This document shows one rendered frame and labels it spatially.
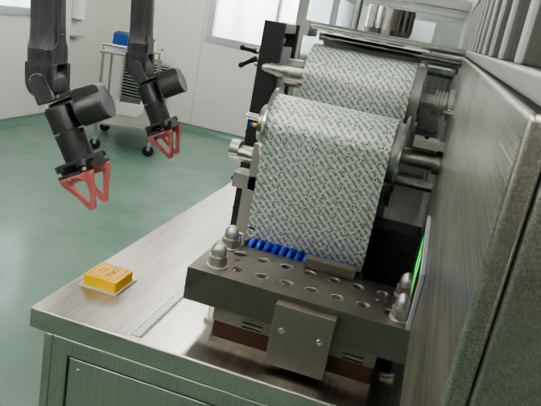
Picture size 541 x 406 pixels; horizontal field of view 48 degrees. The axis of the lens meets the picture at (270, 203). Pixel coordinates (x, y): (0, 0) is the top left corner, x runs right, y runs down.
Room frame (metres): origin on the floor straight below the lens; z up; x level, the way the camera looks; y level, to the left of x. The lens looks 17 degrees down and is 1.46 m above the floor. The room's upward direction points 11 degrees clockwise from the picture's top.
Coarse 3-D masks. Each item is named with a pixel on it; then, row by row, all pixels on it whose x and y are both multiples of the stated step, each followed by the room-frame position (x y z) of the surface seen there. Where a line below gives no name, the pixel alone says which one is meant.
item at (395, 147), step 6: (402, 126) 1.13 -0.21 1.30; (396, 132) 1.11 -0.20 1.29; (402, 132) 1.11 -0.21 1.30; (396, 138) 1.10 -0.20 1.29; (402, 138) 1.10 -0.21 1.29; (396, 144) 1.10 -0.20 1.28; (396, 150) 1.09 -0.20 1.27; (390, 156) 1.09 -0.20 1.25; (396, 156) 1.09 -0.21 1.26; (390, 162) 1.09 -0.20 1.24; (390, 168) 1.09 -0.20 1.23; (390, 174) 1.10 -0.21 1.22; (384, 180) 1.12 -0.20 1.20; (390, 180) 1.11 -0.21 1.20
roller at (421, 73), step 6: (420, 66) 1.39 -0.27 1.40; (420, 72) 1.35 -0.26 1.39; (426, 72) 1.36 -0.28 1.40; (420, 78) 1.34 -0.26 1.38; (414, 84) 1.33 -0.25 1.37; (420, 84) 1.33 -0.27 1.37; (414, 90) 1.32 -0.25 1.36; (420, 90) 1.32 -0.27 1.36; (414, 96) 1.32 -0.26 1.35; (408, 102) 1.32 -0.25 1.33; (414, 102) 1.32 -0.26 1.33; (408, 108) 1.32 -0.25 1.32; (414, 108) 1.32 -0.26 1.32; (408, 114) 1.33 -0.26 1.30; (414, 114) 1.32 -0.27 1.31; (414, 120) 1.34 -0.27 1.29
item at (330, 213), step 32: (288, 160) 1.13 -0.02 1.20; (256, 192) 1.14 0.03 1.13; (288, 192) 1.12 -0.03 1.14; (320, 192) 1.11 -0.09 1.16; (352, 192) 1.10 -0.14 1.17; (256, 224) 1.13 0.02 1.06; (288, 224) 1.12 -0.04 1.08; (320, 224) 1.11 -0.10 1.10; (352, 224) 1.09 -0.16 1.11; (320, 256) 1.10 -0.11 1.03; (352, 256) 1.09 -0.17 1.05
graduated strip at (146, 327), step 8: (176, 296) 1.09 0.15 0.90; (168, 304) 1.05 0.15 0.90; (176, 304) 1.06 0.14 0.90; (160, 312) 1.02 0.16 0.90; (168, 312) 1.03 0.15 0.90; (152, 320) 0.98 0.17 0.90; (160, 320) 0.99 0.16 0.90; (144, 328) 0.95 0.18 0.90; (152, 328) 0.96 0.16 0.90; (136, 336) 0.92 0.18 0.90
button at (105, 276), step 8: (104, 264) 1.12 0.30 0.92; (88, 272) 1.08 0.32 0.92; (96, 272) 1.08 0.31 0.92; (104, 272) 1.09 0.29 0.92; (112, 272) 1.10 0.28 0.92; (120, 272) 1.10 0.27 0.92; (128, 272) 1.11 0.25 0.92; (88, 280) 1.07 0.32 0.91; (96, 280) 1.06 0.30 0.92; (104, 280) 1.06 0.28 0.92; (112, 280) 1.06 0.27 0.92; (120, 280) 1.07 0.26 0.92; (128, 280) 1.10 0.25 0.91; (104, 288) 1.06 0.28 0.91; (112, 288) 1.06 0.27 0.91; (120, 288) 1.07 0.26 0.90
